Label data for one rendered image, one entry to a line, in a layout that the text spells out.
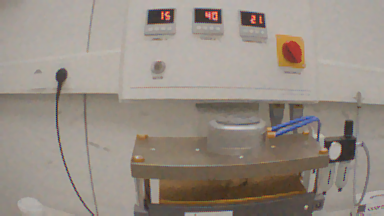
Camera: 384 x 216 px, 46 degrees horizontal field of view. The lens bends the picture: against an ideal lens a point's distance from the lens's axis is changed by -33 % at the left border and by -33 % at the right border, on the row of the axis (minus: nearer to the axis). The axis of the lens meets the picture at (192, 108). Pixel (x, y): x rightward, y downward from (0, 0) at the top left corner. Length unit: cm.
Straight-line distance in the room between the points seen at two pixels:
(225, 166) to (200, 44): 25
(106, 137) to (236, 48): 61
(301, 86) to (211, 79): 15
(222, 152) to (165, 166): 9
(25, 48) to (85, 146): 38
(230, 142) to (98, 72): 67
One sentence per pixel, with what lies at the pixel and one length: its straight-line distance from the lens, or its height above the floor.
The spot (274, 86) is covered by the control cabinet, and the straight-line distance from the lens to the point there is 96.
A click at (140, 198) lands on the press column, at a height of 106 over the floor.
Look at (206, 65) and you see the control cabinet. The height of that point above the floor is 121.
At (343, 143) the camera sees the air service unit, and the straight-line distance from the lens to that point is 101.
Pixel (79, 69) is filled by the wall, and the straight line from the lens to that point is 144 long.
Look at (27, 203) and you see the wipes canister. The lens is 117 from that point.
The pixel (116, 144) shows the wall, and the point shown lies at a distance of 148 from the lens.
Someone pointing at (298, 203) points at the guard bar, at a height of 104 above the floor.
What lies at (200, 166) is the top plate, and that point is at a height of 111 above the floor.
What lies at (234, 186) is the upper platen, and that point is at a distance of 84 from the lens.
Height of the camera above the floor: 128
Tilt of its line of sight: 8 degrees down
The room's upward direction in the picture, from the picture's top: straight up
